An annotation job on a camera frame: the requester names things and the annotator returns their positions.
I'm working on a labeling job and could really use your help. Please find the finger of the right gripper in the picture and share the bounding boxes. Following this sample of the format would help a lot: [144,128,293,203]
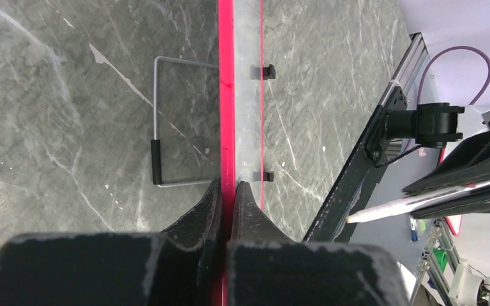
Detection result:
[403,131,490,219]

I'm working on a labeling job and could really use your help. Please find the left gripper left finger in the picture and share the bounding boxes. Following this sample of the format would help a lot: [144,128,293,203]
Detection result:
[0,180,222,305]

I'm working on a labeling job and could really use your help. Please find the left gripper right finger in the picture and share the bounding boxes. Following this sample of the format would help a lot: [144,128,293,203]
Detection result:
[227,182,409,305]

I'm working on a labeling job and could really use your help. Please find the white marker pen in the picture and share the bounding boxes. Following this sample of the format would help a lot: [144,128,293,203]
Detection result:
[345,179,490,224]

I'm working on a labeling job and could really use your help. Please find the whiteboard with red rim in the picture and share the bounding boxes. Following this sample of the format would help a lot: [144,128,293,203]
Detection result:
[217,0,266,306]

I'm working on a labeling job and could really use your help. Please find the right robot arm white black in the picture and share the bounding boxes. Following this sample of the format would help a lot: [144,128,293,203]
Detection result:
[387,103,490,219]

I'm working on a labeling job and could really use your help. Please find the black whiteboard clip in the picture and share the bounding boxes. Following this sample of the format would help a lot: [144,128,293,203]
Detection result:
[252,171,275,182]
[249,64,276,80]

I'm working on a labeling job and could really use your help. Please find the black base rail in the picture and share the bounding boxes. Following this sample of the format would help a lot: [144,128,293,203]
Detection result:
[303,34,427,242]

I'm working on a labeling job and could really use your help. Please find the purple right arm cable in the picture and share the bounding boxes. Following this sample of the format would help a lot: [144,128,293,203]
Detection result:
[402,45,490,154]

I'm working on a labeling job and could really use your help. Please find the wire whiteboard stand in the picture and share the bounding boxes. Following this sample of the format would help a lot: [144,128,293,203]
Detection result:
[151,55,221,188]

